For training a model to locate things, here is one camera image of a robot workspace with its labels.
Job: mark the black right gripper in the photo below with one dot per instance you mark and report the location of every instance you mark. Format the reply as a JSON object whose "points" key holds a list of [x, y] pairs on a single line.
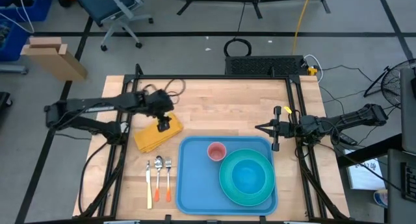
{"points": [[287, 128]]}

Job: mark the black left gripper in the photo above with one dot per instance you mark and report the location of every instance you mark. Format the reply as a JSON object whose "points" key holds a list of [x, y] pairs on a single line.
{"points": [[159, 102]]}

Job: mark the yellow cloth napkin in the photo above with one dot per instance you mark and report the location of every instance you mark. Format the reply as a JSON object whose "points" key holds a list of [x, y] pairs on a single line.
{"points": [[149, 138]]}

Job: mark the blue plastic bowl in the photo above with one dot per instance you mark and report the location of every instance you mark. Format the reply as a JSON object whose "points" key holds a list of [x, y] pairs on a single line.
{"points": [[248, 177]]}

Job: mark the pink plastic cup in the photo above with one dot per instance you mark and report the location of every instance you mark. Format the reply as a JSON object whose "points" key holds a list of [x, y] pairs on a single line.
{"points": [[216, 151]]}

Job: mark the green plastic plate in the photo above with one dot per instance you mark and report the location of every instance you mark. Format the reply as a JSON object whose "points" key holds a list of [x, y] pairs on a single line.
{"points": [[227, 185]]}

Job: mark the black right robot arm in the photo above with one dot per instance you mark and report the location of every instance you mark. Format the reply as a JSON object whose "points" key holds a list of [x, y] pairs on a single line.
{"points": [[351, 118]]}

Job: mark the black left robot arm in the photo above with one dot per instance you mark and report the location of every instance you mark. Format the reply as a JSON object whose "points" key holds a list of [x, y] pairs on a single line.
{"points": [[97, 105]]}

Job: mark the blue plastic tray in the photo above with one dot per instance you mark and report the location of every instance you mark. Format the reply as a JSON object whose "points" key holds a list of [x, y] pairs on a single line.
{"points": [[195, 185]]}

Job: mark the yellow tape tag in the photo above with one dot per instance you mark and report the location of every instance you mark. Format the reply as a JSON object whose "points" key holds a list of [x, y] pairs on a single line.
{"points": [[287, 109]]}

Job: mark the black computer case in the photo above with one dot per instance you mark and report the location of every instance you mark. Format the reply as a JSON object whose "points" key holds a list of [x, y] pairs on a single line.
{"points": [[260, 65]]}

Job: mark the white printed box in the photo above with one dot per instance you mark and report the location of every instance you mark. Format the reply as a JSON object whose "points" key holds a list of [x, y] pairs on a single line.
{"points": [[364, 175]]}

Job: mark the black side desk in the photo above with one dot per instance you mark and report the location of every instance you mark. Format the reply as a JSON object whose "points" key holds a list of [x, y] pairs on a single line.
{"points": [[373, 151]]}

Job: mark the brown cardboard box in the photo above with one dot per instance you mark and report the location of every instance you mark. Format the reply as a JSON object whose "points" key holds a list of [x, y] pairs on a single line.
{"points": [[55, 61]]}

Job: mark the black standing fan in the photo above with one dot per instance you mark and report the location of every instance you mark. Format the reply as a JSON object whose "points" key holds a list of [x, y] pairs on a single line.
{"points": [[395, 84]]}

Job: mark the blue office chair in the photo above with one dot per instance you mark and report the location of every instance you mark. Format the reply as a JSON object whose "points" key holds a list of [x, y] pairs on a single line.
{"points": [[104, 3]]}

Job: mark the grey monitor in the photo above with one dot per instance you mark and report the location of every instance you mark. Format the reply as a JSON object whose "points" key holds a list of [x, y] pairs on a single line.
{"points": [[409, 120]]}

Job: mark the blue plastic bin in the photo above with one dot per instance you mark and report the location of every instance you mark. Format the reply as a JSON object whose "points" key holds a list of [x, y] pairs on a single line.
{"points": [[16, 42], [39, 9]]}

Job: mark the black aluminium table frame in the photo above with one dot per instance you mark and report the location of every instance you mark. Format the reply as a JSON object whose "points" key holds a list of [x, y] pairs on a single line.
{"points": [[211, 77]]}

